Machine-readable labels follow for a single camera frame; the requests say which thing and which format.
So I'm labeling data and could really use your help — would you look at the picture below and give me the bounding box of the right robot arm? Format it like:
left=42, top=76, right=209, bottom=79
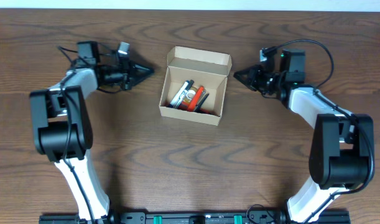
left=234, top=65, right=375, bottom=223

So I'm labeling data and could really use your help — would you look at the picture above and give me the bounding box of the red utility knife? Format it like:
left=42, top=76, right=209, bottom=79
left=178, top=102, right=211, bottom=114

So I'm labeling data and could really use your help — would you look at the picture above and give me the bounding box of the cardboard box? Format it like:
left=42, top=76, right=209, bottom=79
left=159, top=46, right=232, bottom=126

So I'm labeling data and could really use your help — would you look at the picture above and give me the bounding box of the red and black stapler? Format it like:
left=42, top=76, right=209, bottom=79
left=187, top=86, right=209, bottom=112

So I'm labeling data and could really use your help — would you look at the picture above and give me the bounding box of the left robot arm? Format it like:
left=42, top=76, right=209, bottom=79
left=30, top=57, right=154, bottom=223

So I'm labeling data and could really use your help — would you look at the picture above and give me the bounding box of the blue whiteboard marker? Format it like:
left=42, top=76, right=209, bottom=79
left=168, top=80, right=190, bottom=108

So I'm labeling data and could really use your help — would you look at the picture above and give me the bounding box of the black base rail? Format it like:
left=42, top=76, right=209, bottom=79
left=39, top=208, right=351, bottom=224

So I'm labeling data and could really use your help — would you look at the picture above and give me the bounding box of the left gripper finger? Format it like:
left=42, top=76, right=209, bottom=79
left=131, top=62, right=154, bottom=72
left=130, top=70, right=154, bottom=89

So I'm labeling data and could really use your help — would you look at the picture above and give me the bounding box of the right black cable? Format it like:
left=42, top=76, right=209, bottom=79
left=270, top=39, right=376, bottom=224

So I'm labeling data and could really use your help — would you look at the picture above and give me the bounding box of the yellow tape roll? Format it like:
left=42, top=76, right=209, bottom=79
left=182, top=87, right=198, bottom=104

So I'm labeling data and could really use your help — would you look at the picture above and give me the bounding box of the left black cable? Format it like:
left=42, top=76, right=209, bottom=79
left=57, top=45, right=122, bottom=224

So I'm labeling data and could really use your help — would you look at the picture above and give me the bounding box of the black whiteboard marker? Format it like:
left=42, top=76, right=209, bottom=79
left=173, top=79, right=195, bottom=110

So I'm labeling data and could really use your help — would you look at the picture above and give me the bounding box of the black cable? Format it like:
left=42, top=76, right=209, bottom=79
left=57, top=45, right=122, bottom=224
left=270, top=39, right=376, bottom=224

